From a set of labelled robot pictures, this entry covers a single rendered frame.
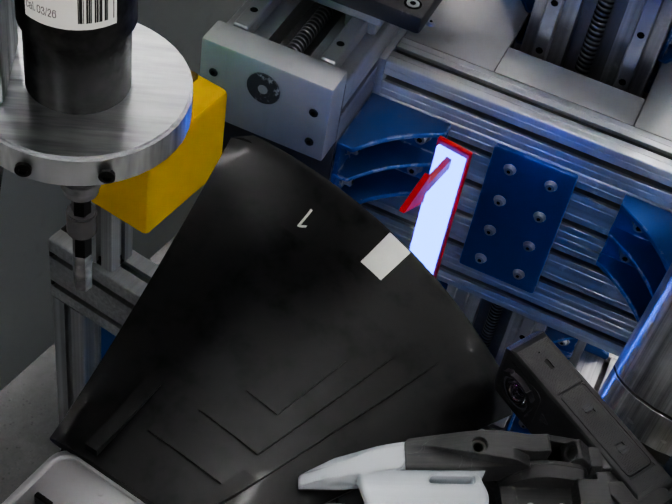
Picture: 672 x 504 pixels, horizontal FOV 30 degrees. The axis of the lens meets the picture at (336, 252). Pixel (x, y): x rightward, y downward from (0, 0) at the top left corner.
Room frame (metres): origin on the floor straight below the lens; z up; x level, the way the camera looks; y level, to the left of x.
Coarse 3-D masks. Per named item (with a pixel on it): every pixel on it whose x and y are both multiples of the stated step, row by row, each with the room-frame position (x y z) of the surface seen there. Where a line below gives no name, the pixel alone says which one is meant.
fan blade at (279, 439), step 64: (256, 192) 0.51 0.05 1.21; (320, 192) 0.53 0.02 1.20; (192, 256) 0.46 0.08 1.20; (256, 256) 0.47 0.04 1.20; (320, 256) 0.48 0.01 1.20; (128, 320) 0.41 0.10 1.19; (192, 320) 0.42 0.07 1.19; (256, 320) 0.43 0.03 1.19; (320, 320) 0.44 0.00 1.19; (384, 320) 0.46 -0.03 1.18; (448, 320) 0.48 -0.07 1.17; (128, 384) 0.37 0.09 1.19; (192, 384) 0.38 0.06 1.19; (256, 384) 0.39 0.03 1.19; (320, 384) 0.40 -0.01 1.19; (384, 384) 0.42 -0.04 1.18; (448, 384) 0.43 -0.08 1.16; (64, 448) 0.33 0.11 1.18; (128, 448) 0.34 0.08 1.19; (192, 448) 0.34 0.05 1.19; (256, 448) 0.35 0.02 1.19; (320, 448) 0.36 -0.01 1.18
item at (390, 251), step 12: (384, 240) 0.51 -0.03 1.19; (396, 240) 0.51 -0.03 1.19; (372, 252) 0.50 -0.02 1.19; (384, 252) 0.50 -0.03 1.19; (396, 252) 0.51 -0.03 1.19; (408, 252) 0.51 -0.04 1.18; (372, 264) 0.49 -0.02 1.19; (384, 264) 0.49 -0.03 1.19; (396, 264) 0.50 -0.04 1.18; (384, 276) 0.49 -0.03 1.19
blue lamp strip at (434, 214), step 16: (464, 160) 0.59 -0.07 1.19; (448, 176) 0.60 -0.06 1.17; (432, 192) 0.60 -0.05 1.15; (448, 192) 0.60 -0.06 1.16; (432, 208) 0.60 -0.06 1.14; (448, 208) 0.59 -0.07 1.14; (416, 224) 0.60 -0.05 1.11; (432, 224) 0.60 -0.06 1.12; (416, 240) 0.60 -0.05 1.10; (432, 240) 0.60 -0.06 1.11; (416, 256) 0.60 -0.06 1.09; (432, 256) 0.59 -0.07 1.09; (432, 272) 0.59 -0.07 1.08
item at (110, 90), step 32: (32, 0) 0.27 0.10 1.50; (64, 0) 0.27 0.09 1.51; (96, 0) 0.27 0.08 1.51; (128, 0) 0.28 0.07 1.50; (32, 32) 0.27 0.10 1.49; (64, 32) 0.27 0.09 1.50; (96, 32) 0.27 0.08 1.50; (128, 32) 0.28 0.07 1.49; (32, 64) 0.27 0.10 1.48; (64, 64) 0.27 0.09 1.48; (96, 64) 0.27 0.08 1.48; (128, 64) 0.29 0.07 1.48; (32, 96) 0.28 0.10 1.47; (64, 96) 0.27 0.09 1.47; (96, 96) 0.27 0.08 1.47
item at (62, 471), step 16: (48, 464) 0.32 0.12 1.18; (64, 464) 0.32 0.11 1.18; (80, 464) 0.33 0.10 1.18; (32, 480) 0.31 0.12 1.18; (48, 480) 0.31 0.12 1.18; (64, 480) 0.32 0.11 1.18; (80, 480) 0.32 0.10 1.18; (96, 480) 0.32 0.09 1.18; (16, 496) 0.30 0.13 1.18; (32, 496) 0.30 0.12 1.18; (48, 496) 0.31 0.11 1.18; (64, 496) 0.31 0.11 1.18; (80, 496) 0.31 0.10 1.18; (96, 496) 0.31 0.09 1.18; (112, 496) 0.31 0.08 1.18; (128, 496) 0.31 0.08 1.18
